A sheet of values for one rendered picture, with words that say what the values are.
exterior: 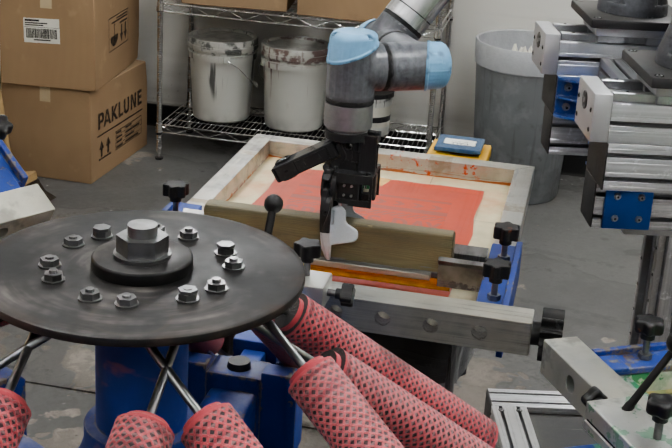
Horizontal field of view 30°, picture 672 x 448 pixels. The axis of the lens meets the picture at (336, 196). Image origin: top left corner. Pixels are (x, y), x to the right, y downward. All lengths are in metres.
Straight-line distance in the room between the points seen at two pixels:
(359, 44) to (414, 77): 0.11
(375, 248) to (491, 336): 0.32
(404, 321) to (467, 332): 0.09
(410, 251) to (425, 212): 0.38
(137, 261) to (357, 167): 0.86
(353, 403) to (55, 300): 0.27
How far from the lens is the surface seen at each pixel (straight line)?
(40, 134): 5.34
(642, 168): 2.33
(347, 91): 1.89
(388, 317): 1.79
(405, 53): 1.92
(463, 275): 1.97
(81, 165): 5.30
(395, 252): 1.98
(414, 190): 2.46
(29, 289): 1.12
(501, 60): 5.13
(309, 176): 2.50
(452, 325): 1.75
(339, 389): 1.10
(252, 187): 2.43
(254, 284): 1.12
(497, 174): 2.54
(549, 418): 3.24
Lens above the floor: 1.76
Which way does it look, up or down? 20 degrees down
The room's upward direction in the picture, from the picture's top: 3 degrees clockwise
